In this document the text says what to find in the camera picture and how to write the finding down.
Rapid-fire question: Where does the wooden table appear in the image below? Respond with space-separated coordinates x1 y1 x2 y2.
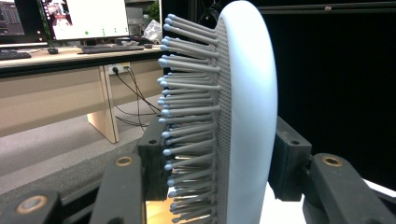
145 199 176 224

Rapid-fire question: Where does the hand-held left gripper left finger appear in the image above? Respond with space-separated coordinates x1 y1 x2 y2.
136 115 171 202

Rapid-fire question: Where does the beige office desk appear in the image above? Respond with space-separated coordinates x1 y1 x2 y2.
0 46 165 145

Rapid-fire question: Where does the green plant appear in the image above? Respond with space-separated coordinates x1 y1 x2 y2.
146 0 162 22

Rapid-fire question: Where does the white table mat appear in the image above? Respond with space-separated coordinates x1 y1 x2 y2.
261 178 396 224

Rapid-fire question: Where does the black metal crossbar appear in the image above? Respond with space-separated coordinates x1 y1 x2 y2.
257 1 396 15

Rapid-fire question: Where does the large computer monitor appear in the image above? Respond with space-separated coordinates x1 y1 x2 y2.
39 0 131 47

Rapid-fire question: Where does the light blue hairbrush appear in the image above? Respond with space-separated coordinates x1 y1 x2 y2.
156 0 279 224

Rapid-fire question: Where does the crumpled clear plastic bag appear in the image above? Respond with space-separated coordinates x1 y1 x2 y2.
142 19 163 44

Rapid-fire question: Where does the dark computer monitor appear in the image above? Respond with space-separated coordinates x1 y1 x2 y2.
0 0 26 37

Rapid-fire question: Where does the white power socket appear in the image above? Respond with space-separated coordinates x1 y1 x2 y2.
106 62 132 76

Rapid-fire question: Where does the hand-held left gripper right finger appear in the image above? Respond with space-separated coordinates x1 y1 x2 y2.
267 115 314 203

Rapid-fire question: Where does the black keyboard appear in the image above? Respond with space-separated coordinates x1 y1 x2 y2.
79 44 146 55
0 49 33 62

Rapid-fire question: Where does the bundle of black cables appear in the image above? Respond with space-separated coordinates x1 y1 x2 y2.
112 65 163 129

